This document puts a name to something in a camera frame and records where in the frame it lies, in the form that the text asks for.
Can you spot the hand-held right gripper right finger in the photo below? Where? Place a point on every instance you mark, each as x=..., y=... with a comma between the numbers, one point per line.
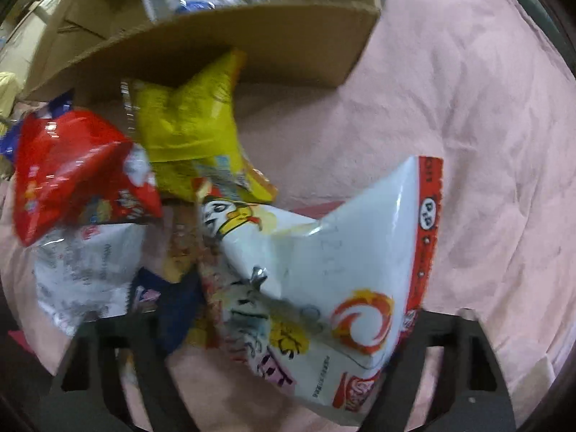
x=450, y=369

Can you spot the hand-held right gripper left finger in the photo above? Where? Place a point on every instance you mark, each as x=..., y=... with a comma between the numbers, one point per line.
x=135, y=369

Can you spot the large white red-edged snack bag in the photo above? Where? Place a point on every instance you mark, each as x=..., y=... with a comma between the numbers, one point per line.
x=360, y=252

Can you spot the red snack bag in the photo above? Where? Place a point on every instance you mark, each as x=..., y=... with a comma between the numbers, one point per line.
x=67, y=175

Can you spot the yellow snack bag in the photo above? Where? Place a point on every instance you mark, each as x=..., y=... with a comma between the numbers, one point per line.
x=189, y=117

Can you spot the brown cardboard box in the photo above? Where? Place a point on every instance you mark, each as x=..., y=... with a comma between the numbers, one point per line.
x=279, y=40

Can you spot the dark blue snack packet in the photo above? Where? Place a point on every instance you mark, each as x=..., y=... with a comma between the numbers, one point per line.
x=175, y=310

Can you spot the white grey-print snack packet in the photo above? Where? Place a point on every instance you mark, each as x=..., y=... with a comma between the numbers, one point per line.
x=81, y=274

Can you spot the brown snack packet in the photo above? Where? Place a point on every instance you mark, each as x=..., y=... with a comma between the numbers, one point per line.
x=182, y=243

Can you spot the flat red packet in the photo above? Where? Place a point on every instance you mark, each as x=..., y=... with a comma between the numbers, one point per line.
x=315, y=210

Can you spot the pink bed blanket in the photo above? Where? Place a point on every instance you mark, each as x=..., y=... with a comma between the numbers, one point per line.
x=472, y=121

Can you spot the blue-edged snack packet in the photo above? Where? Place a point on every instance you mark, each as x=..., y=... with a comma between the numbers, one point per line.
x=58, y=103

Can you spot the pale yellow cloth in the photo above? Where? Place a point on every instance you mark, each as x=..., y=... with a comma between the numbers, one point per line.
x=9, y=92

